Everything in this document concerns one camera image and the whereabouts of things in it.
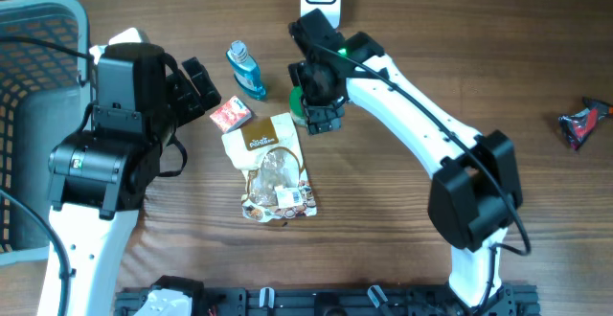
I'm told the green lid jar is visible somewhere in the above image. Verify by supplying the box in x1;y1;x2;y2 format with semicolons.
289;86;307;127

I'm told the red tissue pack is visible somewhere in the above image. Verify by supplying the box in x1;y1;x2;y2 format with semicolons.
210;96;253;133

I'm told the blue mouthwash bottle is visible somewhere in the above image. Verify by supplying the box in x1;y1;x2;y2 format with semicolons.
226;40;267;101

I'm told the beige nut snack pouch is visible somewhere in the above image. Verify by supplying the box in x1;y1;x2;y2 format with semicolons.
222;113;317;223

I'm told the black orange hex wrench pack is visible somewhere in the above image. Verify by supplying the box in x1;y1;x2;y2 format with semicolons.
557;97;612;150

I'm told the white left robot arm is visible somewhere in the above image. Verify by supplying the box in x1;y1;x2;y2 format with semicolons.
37;28;221;315

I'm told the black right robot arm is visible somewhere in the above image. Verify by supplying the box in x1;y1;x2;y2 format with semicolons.
288;10;532;315

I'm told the dark grey plastic basket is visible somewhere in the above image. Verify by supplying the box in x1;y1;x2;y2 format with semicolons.
0;0;95;267

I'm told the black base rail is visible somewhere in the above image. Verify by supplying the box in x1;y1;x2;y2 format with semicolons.
113;283;541;316

